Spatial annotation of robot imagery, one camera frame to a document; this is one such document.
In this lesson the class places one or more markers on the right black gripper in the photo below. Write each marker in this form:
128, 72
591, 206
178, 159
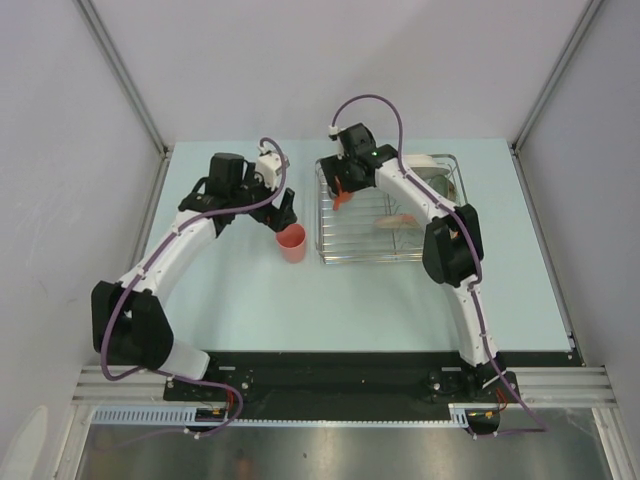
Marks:
333, 166

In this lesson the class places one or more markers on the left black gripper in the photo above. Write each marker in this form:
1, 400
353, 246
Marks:
277, 218

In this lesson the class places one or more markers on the pink plastic cup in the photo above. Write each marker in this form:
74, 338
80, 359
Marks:
292, 243

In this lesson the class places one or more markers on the orange mug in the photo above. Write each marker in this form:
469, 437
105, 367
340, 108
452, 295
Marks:
341, 196

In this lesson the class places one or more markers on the metal wire dish rack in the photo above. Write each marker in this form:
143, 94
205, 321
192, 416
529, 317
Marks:
349, 235

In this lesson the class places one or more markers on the white deep plate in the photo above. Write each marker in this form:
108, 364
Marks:
423, 165

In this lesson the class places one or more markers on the pink cream branch plate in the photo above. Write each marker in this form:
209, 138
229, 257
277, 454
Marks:
403, 221

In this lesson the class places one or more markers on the green ceramic bowl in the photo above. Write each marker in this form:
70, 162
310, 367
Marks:
444, 187

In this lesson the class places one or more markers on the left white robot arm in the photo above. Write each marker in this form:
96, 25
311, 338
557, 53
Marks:
129, 323

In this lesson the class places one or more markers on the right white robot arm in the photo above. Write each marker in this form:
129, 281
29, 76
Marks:
452, 244

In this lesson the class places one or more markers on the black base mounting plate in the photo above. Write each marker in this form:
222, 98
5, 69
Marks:
346, 387

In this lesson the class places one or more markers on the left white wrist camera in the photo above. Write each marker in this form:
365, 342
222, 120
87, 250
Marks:
268, 168

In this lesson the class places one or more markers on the left aluminium frame post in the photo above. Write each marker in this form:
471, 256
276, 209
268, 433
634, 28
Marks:
109, 50

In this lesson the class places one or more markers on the aluminium frame post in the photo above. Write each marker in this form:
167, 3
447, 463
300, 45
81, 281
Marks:
109, 50
578, 34

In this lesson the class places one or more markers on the white slotted cable duct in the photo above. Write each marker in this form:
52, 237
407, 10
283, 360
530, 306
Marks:
194, 417

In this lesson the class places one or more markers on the right aluminium frame post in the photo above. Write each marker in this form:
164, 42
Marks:
578, 34

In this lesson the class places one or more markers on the aluminium front rail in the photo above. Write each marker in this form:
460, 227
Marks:
558, 387

